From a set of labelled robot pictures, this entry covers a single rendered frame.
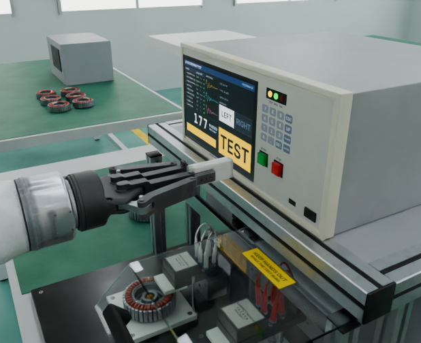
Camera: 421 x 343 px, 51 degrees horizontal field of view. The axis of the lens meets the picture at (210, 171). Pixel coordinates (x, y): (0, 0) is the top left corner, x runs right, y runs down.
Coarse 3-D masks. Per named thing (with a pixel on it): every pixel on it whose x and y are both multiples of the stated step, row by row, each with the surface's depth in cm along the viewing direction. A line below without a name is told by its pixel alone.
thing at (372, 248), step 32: (160, 128) 102; (192, 160) 86; (224, 192) 77; (256, 224) 70; (288, 224) 65; (384, 224) 65; (416, 224) 65; (288, 256) 64; (320, 256) 58; (352, 256) 58; (384, 256) 58; (416, 256) 58; (352, 288) 53; (384, 288) 52; (416, 288) 56
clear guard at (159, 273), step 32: (160, 256) 66; (192, 256) 66; (224, 256) 66; (128, 288) 62; (160, 288) 59; (192, 288) 59; (224, 288) 59; (256, 288) 59; (288, 288) 59; (320, 288) 59; (160, 320) 55; (192, 320) 54; (224, 320) 54; (256, 320) 54; (288, 320) 54; (320, 320) 54; (352, 320) 54
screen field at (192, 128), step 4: (188, 124) 91; (188, 128) 92; (192, 128) 90; (196, 128) 88; (192, 132) 90; (196, 132) 89; (200, 132) 87; (200, 136) 87; (204, 136) 86; (208, 136) 84; (204, 140) 86; (208, 140) 85; (212, 140) 83; (212, 144) 84
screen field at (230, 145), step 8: (224, 136) 79; (232, 136) 76; (224, 144) 80; (232, 144) 77; (240, 144) 74; (248, 144) 72; (224, 152) 80; (232, 152) 78; (240, 152) 75; (248, 152) 73; (240, 160) 76; (248, 160) 73; (248, 168) 74
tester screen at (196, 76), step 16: (192, 64) 84; (192, 80) 86; (208, 80) 80; (224, 80) 75; (240, 80) 70; (192, 96) 87; (208, 96) 81; (224, 96) 76; (240, 96) 71; (192, 112) 88; (208, 112) 82; (240, 112) 72; (208, 128) 84; (224, 128) 78; (208, 144) 85
